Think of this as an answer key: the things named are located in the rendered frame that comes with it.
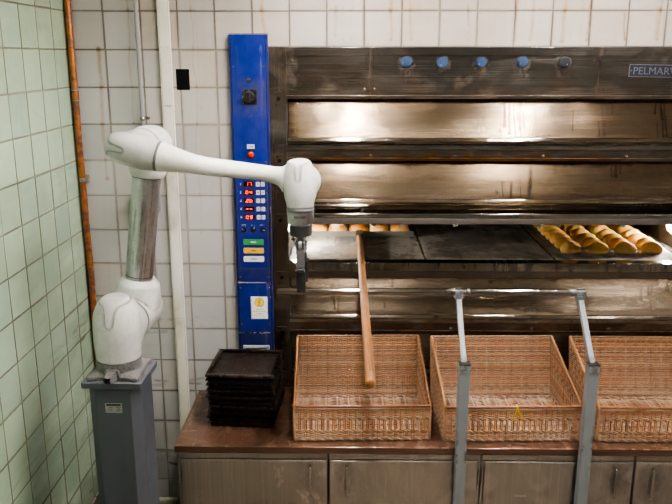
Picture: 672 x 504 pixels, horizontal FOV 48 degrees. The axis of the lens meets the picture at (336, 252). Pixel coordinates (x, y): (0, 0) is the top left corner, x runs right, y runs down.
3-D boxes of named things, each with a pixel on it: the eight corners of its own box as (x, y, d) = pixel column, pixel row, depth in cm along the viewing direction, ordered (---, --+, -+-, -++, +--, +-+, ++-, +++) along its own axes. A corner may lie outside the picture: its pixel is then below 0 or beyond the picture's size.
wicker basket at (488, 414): (426, 390, 348) (428, 333, 342) (549, 390, 349) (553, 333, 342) (441, 443, 301) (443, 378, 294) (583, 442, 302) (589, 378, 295)
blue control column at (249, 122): (279, 349, 551) (273, 41, 497) (301, 349, 550) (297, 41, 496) (244, 501, 364) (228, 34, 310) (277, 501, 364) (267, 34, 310)
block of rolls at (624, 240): (530, 226, 408) (531, 215, 406) (620, 226, 407) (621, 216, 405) (561, 255, 349) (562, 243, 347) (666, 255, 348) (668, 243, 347)
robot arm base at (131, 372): (80, 386, 253) (79, 371, 252) (103, 360, 275) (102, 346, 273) (134, 387, 253) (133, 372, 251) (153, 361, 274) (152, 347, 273)
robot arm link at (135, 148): (155, 138, 242) (168, 134, 255) (100, 126, 242) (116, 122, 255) (149, 178, 245) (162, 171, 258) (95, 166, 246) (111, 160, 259)
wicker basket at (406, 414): (295, 390, 349) (294, 333, 342) (418, 389, 350) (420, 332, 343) (291, 442, 302) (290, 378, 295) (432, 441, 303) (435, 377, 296)
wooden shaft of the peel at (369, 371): (375, 390, 210) (376, 380, 210) (365, 390, 210) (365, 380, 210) (362, 240, 376) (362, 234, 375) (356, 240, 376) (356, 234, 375)
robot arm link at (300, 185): (314, 209, 243) (319, 202, 256) (313, 160, 239) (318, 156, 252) (281, 209, 244) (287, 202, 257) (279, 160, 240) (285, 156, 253)
